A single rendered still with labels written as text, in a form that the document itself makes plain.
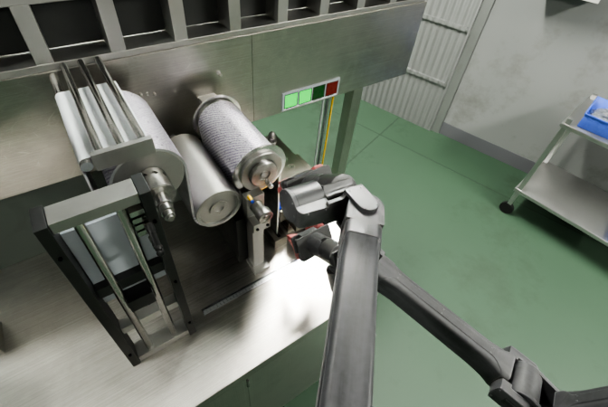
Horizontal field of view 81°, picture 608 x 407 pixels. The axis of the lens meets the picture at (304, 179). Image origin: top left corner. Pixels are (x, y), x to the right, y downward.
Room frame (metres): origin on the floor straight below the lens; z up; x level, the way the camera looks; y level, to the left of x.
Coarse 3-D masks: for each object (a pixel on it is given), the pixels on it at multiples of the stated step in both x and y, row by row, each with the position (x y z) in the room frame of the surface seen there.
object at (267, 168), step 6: (264, 162) 0.63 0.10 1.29; (270, 162) 0.64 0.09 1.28; (252, 168) 0.62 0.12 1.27; (258, 168) 0.62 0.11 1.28; (264, 168) 0.63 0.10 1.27; (270, 168) 0.64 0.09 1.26; (276, 168) 0.65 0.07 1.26; (252, 174) 0.61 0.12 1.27; (258, 174) 0.62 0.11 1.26; (264, 174) 0.63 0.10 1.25; (270, 174) 0.64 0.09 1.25; (252, 180) 0.61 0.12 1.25; (258, 180) 0.62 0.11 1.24; (270, 180) 0.64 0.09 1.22
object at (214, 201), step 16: (176, 144) 0.73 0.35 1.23; (192, 144) 0.73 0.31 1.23; (192, 160) 0.67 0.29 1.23; (208, 160) 0.68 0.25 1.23; (192, 176) 0.61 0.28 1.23; (208, 176) 0.61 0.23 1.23; (224, 176) 0.64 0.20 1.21; (192, 192) 0.58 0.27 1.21; (208, 192) 0.57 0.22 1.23; (224, 192) 0.58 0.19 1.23; (208, 208) 0.55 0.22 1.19; (224, 208) 0.57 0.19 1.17; (208, 224) 0.54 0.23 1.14
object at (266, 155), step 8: (264, 152) 0.65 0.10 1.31; (272, 152) 0.66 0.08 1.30; (248, 160) 0.62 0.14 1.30; (256, 160) 0.62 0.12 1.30; (272, 160) 0.65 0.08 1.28; (280, 160) 0.67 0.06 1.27; (248, 168) 0.61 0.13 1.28; (280, 168) 0.67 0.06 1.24; (240, 176) 0.60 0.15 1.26; (248, 176) 0.61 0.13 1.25; (248, 184) 0.61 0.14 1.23
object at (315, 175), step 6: (318, 168) 0.52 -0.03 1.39; (324, 168) 0.52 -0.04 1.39; (306, 174) 0.50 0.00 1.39; (312, 174) 0.50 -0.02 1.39; (318, 174) 0.48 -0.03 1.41; (324, 174) 0.47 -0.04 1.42; (294, 180) 0.48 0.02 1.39; (300, 180) 0.48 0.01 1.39; (306, 180) 0.48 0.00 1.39; (288, 186) 0.46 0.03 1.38
